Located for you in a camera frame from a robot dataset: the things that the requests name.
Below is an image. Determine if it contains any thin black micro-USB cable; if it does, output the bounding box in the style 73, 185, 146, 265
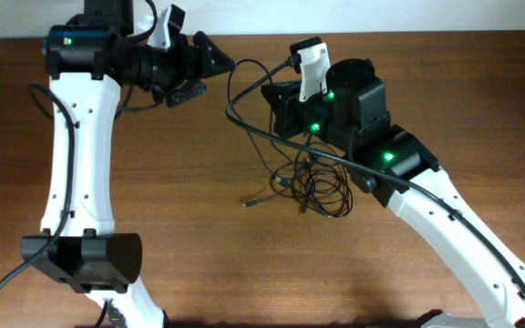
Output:
225, 57, 300, 209

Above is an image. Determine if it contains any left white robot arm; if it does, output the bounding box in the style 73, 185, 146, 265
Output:
21, 1, 234, 327

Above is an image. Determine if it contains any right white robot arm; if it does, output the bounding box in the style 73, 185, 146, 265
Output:
262, 59, 525, 327

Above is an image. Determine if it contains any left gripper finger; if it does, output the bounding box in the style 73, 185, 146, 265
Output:
165, 81, 208, 108
193, 31, 235, 78

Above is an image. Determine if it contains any black USB cable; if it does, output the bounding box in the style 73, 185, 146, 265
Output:
269, 136, 355, 219

